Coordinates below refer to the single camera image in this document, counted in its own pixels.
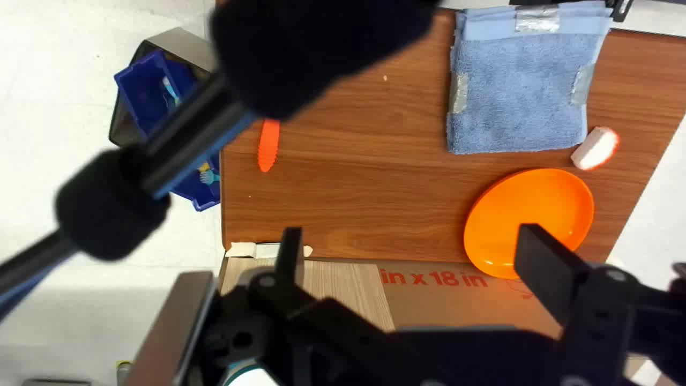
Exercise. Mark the white and orange object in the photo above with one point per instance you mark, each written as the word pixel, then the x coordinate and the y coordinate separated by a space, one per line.
pixel 596 149

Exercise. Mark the orange plate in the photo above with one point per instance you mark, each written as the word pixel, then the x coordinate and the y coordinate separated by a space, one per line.
pixel 552 199

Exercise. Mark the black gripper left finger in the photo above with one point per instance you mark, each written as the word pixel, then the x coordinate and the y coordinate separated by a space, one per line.
pixel 290 260

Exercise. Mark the cardboard backboard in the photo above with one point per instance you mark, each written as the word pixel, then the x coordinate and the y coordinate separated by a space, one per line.
pixel 410 297

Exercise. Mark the orange handled scoop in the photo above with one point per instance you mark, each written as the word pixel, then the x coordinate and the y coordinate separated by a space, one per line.
pixel 268 145

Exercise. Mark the blue folded towel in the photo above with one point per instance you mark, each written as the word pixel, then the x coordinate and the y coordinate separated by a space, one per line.
pixel 520 77

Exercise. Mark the blue plastic bin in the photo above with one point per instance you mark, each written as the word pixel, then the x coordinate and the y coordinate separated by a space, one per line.
pixel 151 89

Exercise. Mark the black padded camera pole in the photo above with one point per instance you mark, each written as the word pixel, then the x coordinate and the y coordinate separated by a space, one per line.
pixel 272 58

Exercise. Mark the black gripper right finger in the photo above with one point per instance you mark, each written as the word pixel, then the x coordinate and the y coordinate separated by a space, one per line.
pixel 550 268

